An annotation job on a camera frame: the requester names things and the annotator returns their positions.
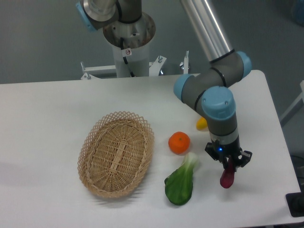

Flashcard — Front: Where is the white metal base frame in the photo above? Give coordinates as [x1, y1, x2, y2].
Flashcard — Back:
[80, 50, 190, 80]

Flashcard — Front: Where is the woven wicker basket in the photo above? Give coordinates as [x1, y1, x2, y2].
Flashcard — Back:
[77, 111, 154, 199]

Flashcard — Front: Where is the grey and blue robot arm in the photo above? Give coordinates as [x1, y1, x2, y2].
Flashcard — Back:
[76, 0, 252, 172]

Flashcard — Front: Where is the purple sweet potato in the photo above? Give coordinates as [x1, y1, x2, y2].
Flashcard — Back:
[220, 159, 235, 189]

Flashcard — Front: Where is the yellow corn cob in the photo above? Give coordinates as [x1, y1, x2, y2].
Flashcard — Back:
[196, 117, 208, 131]

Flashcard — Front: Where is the white frame at right edge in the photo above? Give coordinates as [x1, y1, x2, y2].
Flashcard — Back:
[279, 80, 304, 127]

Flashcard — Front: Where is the green bok choy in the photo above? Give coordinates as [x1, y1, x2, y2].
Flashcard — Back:
[164, 152, 199, 206]

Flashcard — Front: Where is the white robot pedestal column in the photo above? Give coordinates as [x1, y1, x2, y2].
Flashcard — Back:
[103, 12, 156, 77]

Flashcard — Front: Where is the black device at table edge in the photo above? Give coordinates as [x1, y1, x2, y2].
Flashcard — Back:
[285, 192, 304, 218]

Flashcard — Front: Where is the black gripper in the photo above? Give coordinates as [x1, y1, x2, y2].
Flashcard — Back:
[205, 133, 252, 172]

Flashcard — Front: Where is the orange mandarin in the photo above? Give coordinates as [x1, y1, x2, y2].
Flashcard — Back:
[168, 132, 190, 154]

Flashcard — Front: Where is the black cable on pedestal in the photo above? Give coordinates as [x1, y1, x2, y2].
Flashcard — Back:
[120, 37, 136, 78]

